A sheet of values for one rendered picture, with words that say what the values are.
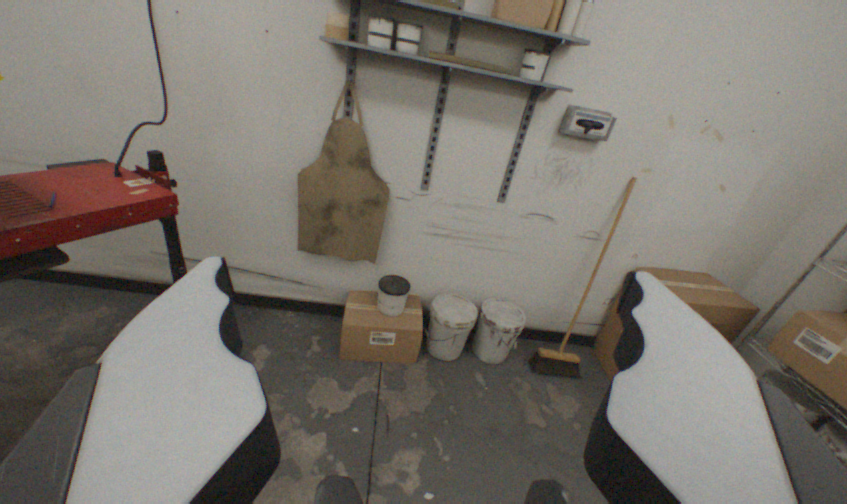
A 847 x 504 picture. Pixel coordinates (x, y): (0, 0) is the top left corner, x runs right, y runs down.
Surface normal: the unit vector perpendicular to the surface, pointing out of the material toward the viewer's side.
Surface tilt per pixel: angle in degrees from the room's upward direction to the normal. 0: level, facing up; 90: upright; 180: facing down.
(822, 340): 89
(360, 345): 91
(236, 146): 90
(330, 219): 88
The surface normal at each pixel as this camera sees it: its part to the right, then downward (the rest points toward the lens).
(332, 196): 0.29, 0.47
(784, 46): 0.03, 0.50
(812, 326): -0.97, -0.11
